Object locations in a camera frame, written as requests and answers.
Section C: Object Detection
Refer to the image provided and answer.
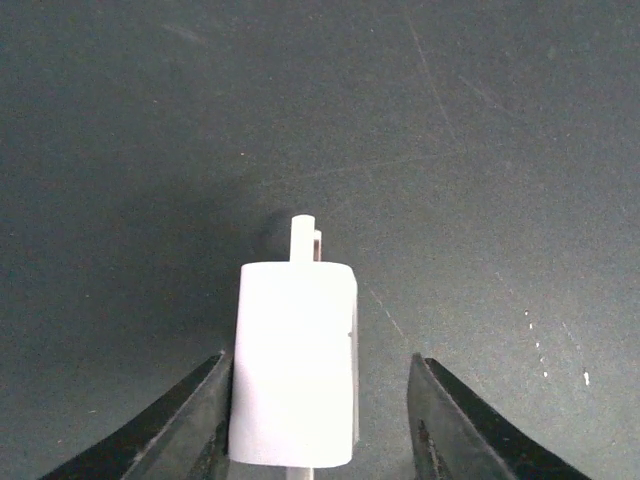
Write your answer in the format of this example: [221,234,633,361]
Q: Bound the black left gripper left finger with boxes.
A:
[43,351,233,480]

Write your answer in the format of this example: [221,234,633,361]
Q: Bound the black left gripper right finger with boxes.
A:
[407,353,588,480]

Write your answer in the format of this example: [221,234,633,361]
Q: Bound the white usb charger plug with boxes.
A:
[229,214,359,479]

